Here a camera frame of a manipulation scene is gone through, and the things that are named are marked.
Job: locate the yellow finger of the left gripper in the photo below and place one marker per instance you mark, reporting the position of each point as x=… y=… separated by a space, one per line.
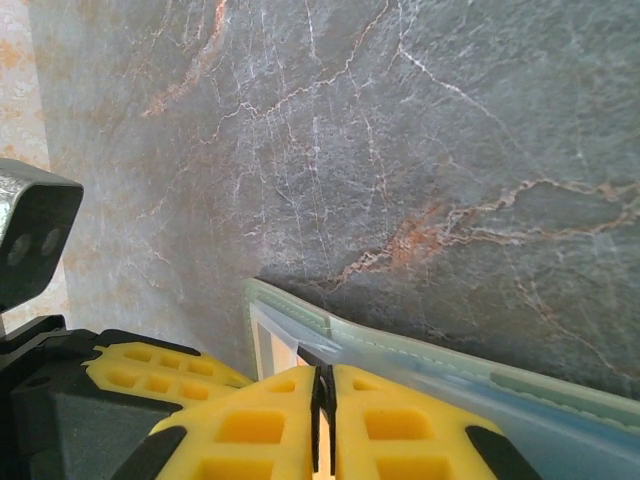
x=135 y=370
x=152 y=351

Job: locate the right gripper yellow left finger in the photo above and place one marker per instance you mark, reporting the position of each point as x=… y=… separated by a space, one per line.
x=300 y=405

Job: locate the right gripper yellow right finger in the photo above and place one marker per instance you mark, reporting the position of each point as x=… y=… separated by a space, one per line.
x=350 y=405

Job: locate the green card holder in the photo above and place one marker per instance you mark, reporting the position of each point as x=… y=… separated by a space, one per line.
x=550 y=440

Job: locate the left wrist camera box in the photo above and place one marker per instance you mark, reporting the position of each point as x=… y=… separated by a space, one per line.
x=35 y=240

